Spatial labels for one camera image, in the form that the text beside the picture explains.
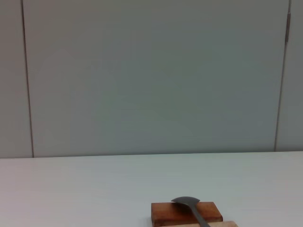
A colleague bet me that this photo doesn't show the light blue handled spoon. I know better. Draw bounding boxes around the light blue handled spoon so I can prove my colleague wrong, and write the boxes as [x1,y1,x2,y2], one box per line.
[170,196,211,227]

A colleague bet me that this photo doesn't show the dark reddish wooden block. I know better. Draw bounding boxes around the dark reddish wooden block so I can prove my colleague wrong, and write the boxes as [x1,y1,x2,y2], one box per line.
[151,201,223,227]

